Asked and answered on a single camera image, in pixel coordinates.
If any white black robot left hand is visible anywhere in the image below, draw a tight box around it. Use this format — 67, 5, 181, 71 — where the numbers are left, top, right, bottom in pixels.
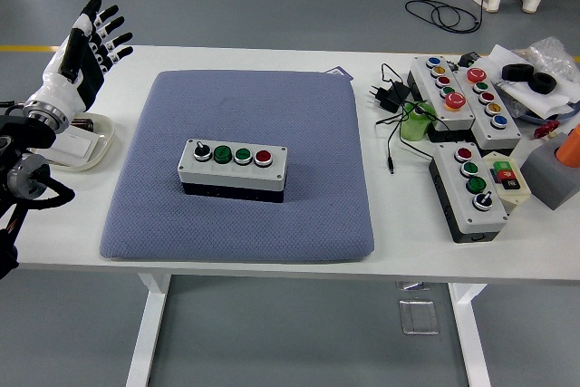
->
26, 0, 135, 116

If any grey four-button control box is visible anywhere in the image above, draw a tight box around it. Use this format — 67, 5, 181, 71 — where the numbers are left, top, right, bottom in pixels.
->
177, 138, 288, 204
428, 141, 509, 244

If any grey five-button control box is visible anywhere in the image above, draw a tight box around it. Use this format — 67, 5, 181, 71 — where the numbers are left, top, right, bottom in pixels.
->
406, 55, 476, 143
452, 65, 523, 152

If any white shallow tray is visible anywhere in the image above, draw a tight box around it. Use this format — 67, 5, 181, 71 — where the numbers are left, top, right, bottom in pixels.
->
29, 111, 117, 173

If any blue-grey padded mat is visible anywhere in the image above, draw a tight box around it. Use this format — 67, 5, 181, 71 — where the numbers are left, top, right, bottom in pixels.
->
99, 70, 376, 264

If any purple-edged white card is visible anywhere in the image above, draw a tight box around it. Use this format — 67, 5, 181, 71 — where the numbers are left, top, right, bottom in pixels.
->
324, 64, 353, 80

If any white table leg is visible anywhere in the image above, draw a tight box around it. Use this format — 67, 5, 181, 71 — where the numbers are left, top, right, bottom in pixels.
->
125, 272, 172, 387
448, 282, 493, 387

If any green tape roll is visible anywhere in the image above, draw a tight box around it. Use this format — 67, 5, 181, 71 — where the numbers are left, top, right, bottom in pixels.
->
399, 101, 436, 142

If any clear floor socket plate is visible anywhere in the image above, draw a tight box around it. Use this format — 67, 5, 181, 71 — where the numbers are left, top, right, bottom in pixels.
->
398, 298, 440, 336

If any white paper sheet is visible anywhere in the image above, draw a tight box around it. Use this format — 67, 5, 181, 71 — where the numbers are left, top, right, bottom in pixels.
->
487, 44, 580, 119

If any small red valve knob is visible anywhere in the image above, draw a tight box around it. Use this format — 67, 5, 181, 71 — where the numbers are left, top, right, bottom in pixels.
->
533, 120, 562, 139

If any clear bubble wrap bag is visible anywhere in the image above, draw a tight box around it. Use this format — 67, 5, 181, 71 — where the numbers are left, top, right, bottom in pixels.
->
525, 35, 579, 84

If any grey block holder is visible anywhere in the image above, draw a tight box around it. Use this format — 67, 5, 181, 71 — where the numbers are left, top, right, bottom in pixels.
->
519, 131, 580, 211

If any orange cylinder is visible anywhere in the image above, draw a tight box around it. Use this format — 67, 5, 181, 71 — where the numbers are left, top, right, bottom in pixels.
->
556, 122, 580, 170

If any black power adapter with cord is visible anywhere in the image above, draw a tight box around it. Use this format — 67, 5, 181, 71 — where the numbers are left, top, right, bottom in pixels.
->
367, 63, 437, 175

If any black foam ring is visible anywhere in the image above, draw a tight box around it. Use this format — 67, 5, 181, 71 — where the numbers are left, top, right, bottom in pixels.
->
528, 72, 557, 95
500, 63, 536, 82

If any cream three-button switch box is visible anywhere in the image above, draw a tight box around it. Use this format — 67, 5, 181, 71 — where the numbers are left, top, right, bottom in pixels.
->
480, 150, 531, 216

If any blue ring plate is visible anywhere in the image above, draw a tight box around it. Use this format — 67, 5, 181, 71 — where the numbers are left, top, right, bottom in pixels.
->
520, 103, 580, 125

